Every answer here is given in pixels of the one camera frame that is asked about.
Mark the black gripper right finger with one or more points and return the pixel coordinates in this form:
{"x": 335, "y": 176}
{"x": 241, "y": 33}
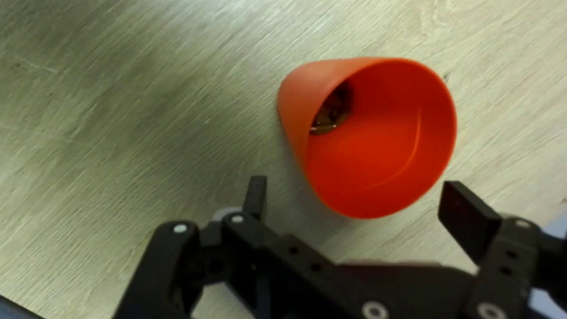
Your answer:
{"x": 471, "y": 219}

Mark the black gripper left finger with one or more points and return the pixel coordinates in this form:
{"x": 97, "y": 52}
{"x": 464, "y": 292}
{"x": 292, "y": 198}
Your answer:
{"x": 177, "y": 267}

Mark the orange plastic cup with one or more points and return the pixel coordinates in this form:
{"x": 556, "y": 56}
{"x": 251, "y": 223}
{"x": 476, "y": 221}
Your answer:
{"x": 377, "y": 153}

